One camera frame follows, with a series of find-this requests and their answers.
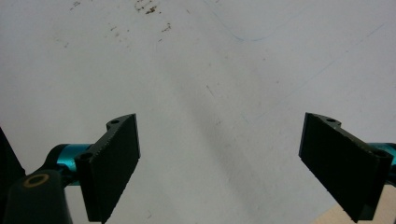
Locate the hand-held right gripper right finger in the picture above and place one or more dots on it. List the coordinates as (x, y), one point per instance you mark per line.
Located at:
(342, 165)

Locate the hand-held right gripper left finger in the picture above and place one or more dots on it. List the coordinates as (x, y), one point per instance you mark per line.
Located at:
(109, 168)

